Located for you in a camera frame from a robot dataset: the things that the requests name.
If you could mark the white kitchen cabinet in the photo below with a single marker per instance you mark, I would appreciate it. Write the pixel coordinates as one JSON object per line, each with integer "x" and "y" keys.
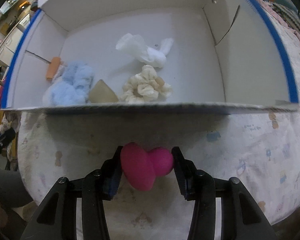
{"x": 10, "y": 43}

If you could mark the orange foam roll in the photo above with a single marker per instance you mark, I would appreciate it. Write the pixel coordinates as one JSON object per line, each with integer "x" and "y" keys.
{"x": 52, "y": 68}

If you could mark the floral patterned bed quilt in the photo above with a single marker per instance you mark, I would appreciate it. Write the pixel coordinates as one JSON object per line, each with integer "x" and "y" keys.
{"x": 262, "y": 149}

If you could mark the beige wedge sponge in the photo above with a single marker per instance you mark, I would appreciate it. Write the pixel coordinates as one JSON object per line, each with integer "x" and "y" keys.
{"x": 102, "y": 93}

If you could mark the cream fabric scrunchie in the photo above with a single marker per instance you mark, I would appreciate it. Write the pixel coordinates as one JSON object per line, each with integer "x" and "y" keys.
{"x": 145, "y": 86}

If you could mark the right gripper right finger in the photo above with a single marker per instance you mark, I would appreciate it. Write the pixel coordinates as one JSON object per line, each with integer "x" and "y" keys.
{"x": 198, "y": 186}

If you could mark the light blue fluffy sock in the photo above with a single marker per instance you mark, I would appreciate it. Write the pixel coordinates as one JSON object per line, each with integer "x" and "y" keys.
{"x": 70, "y": 86}

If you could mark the magenta heart sponge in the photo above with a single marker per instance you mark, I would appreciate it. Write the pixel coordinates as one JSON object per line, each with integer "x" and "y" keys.
{"x": 141, "y": 168}

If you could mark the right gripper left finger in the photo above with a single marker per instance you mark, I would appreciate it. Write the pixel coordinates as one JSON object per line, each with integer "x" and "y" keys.
{"x": 100, "y": 185}

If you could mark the white tissue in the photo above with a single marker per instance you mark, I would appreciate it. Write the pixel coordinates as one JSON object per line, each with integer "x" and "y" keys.
{"x": 135, "y": 46}

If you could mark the black white striped cloth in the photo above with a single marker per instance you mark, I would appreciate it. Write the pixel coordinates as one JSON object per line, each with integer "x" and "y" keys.
{"x": 288, "y": 15}

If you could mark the white cardboard box blue tape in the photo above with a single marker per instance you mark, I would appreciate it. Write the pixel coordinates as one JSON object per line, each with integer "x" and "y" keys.
{"x": 227, "y": 56}

